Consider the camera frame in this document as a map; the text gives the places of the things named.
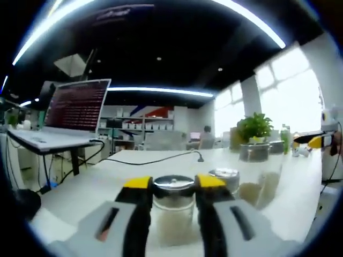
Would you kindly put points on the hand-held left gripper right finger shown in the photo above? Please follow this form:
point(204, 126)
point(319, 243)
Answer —
point(211, 219)

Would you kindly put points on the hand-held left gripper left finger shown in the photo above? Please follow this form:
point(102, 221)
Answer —
point(134, 217)

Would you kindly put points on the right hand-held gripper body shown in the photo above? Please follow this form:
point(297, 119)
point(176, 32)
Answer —
point(331, 121)

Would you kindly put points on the glass seasoning bottle steel lid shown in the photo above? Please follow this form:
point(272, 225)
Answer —
point(227, 175)
point(172, 183)
point(277, 147)
point(254, 152)

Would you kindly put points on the green drink bottle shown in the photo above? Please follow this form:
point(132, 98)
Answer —
point(285, 139)

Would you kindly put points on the person's right hand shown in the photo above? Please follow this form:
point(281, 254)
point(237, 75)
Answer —
point(336, 144)

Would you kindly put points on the white game controller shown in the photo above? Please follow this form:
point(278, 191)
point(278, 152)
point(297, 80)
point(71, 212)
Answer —
point(304, 152)

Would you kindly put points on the large bright window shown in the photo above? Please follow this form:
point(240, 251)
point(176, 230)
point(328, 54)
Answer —
point(289, 91)
point(229, 112)

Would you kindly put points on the green potted plant white pot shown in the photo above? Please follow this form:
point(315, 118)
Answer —
point(254, 125)

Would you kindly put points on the brown paper bag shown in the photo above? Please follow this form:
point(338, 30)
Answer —
point(233, 139)

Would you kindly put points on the grey mesh office chair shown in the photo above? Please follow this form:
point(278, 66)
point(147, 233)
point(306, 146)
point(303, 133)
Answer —
point(163, 140)

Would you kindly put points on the white storage shelf rack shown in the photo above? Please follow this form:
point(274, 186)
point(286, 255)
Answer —
point(134, 134)

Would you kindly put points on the row of white storage bins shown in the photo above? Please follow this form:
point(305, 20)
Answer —
point(150, 126)

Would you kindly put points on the small black monitor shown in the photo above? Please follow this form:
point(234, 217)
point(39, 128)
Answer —
point(114, 123)

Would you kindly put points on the long ceiling light strip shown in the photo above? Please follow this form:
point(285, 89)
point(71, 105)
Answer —
point(160, 90)
point(254, 25)

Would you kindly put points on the white laptop red-text screen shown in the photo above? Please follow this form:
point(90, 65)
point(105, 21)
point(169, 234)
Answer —
point(77, 107)

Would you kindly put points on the short ceiling light strip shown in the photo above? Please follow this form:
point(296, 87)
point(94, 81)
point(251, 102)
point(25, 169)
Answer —
point(25, 103)

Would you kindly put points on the small leafy plant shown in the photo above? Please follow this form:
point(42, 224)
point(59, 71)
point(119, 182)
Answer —
point(12, 117)

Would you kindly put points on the white ceiling air conditioner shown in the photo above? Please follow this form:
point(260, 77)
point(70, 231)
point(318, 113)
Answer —
point(71, 64)

